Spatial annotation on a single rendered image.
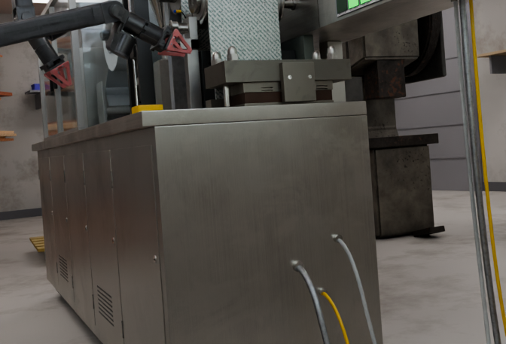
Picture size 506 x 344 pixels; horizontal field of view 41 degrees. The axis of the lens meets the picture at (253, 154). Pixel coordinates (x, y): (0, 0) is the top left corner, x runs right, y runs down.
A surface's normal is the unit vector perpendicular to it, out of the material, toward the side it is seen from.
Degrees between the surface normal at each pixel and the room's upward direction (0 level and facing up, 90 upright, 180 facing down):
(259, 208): 90
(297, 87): 90
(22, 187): 90
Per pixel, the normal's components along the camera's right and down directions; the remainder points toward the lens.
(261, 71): 0.41, -0.02
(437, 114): -0.85, 0.07
